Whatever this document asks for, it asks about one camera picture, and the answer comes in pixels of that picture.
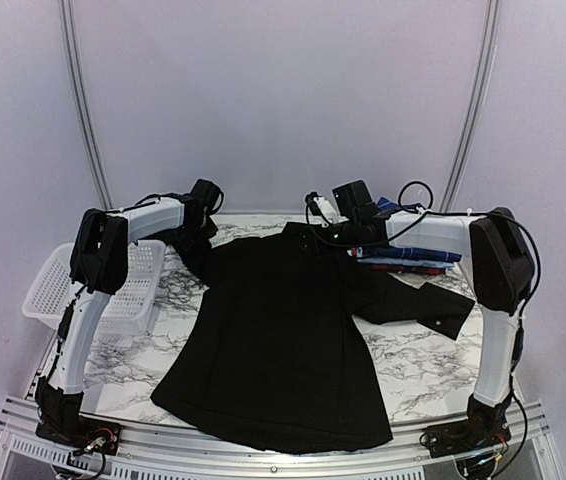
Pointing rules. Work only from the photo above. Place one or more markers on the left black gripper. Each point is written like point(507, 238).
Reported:
point(210, 230)

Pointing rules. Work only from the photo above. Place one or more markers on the black long sleeve shirt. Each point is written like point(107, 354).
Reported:
point(275, 360)

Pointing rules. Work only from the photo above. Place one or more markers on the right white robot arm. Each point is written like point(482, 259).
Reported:
point(499, 260)

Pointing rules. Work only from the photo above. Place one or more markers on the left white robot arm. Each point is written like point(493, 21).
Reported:
point(98, 269)

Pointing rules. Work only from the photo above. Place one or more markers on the blue plaid folded shirt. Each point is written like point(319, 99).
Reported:
point(402, 253)

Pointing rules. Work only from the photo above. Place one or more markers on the red plaid folded shirt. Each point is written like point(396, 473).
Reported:
point(419, 270)

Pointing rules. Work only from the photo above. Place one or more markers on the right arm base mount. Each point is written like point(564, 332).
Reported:
point(463, 436)

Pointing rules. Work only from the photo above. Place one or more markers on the left aluminium frame post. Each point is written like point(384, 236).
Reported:
point(81, 102)

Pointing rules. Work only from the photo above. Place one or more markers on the aluminium frame post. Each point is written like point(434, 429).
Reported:
point(478, 92)
point(81, 102)

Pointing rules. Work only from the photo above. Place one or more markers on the right aluminium frame post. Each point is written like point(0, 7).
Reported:
point(478, 92)

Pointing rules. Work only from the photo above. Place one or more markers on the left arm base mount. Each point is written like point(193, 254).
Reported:
point(81, 432)

